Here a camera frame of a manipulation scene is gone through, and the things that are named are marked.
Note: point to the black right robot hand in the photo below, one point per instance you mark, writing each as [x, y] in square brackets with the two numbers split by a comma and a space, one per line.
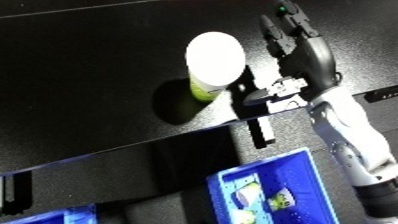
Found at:
[311, 63]

